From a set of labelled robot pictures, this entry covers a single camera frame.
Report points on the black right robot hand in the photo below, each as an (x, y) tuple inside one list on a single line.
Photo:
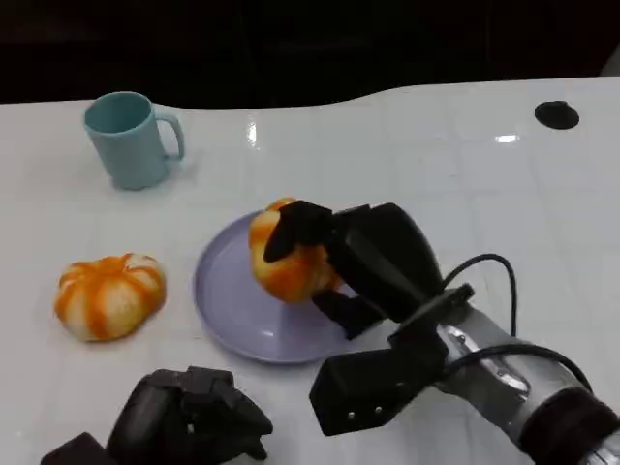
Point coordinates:
[(382, 261)]

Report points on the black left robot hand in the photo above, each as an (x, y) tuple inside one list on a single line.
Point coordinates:
[(164, 426)]

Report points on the orange and white bread roll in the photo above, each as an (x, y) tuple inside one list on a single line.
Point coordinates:
[(286, 281), (109, 298)]

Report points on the lilac plate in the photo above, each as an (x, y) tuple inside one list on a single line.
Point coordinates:
[(232, 305)]

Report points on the pale green mug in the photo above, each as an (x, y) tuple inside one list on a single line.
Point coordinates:
[(128, 152)]

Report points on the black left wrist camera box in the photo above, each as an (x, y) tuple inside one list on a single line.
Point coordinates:
[(77, 450)]

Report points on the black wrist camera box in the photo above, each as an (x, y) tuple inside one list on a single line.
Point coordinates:
[(368, 387), (77, 450)]

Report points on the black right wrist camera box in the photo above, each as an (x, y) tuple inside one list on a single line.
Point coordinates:
[(368, 387)]

